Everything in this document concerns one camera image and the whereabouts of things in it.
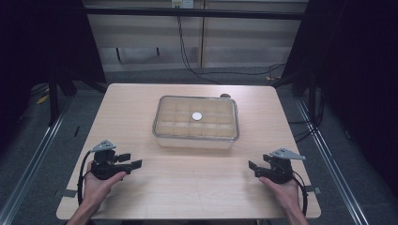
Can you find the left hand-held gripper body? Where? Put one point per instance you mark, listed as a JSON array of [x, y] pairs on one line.
[[104, 168]]

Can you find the black metal stand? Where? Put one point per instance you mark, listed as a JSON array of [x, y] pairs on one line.
[[53, 100]]

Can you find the clear lidded compartment box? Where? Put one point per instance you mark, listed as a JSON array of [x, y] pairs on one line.
[[195, 125]]

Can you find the black curtain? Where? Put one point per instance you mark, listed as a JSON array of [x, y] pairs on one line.
[[40, 47], [356, 78]]

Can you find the person's right hand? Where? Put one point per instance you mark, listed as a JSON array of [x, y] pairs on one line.
[[283, 192]]

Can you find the metal floor rail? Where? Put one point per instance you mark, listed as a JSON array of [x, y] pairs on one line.
[[34, 159], [331, 156]]

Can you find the grey tape piece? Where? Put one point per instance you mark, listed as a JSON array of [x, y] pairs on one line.
[[313, 190]]

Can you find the dark round object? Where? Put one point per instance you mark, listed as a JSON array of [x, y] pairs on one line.
[[225, 95]]

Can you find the person's left hand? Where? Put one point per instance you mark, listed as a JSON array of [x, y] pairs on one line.
[[97, 189]]

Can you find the black horizontal frame bar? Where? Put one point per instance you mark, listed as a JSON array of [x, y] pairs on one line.
[[194, 13]]

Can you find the yellow floor item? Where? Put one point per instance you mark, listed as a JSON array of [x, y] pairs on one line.
[[42, 99]]

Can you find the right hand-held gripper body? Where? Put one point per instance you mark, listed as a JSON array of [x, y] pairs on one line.
[[278, 170]]

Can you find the white wall outlet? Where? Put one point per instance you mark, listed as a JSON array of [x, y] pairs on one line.
[[182, 3]]

